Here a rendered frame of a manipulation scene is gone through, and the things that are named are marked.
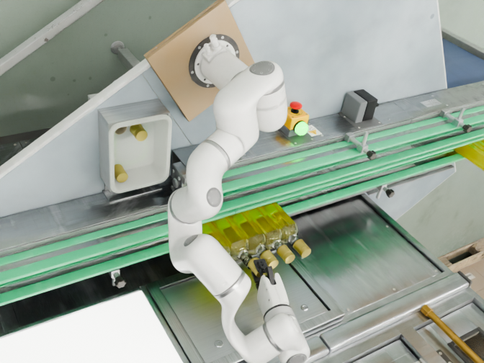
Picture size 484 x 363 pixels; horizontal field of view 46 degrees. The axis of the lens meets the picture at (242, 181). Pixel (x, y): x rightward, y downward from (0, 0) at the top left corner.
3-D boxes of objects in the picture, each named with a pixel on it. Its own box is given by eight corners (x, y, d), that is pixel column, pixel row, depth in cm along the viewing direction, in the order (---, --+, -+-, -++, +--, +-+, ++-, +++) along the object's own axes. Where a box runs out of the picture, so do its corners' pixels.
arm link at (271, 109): (230, 112, 147) (263, 144, 136) (222, 70, 137) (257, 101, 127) (261, 96, 149) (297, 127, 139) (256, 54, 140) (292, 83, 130)
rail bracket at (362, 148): (341, 139, 187) (367, 161, 178) (346, 120, 183) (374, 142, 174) (350, 137, 189) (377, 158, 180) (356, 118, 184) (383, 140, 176)
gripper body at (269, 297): (289, 329, 143) (276, 296, 152) (297, 302, 137) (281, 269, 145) (262, 333, 141) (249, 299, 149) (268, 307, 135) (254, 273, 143)
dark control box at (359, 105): (340, 111, 198) (355, 123, 193) (345, 91, 193) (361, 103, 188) (357, 107, 202) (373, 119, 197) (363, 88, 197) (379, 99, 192)
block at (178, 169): (168, 189, 167) (178, 203, 163) (169, 163, 162) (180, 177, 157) (179, 186, 169) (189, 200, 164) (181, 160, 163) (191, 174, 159)
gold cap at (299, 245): (291, 244, 163) (299, 254, 160) (300, 236, 163) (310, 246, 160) (294, 250, 165) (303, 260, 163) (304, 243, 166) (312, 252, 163)
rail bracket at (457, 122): (436, 115, 209) (464, 134, 200) (443, 98, 204) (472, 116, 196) (444, 113, 211) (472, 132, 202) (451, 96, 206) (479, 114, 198)
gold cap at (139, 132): (129, 123, 152) (135, 132, 149) (141, 121, 153) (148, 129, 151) (129, 134, 154) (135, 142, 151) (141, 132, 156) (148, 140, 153)
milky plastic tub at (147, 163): (99, 178, 159) (111, 196, 154) (97, 109, 146) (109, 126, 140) (156, 164, 167) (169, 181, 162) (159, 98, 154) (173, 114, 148)
